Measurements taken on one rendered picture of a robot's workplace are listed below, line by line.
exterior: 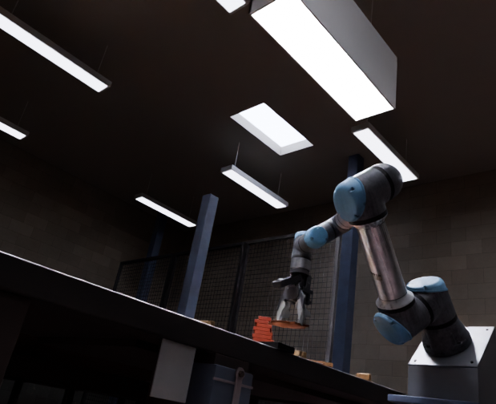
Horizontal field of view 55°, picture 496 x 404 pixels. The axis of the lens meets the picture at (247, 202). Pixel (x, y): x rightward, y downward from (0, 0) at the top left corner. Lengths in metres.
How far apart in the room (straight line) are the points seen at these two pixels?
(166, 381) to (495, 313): 5.81
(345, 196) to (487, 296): 5.46
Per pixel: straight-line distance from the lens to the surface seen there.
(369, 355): 7.19
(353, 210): 1.38
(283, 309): 1.79
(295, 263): 1.80
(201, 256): 3.84
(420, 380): 1.68
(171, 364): 1.13
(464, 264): 6.98
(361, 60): 3.51
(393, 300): 1.52
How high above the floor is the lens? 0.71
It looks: 25 degrees up
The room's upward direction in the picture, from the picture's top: 10 degrees clockwise
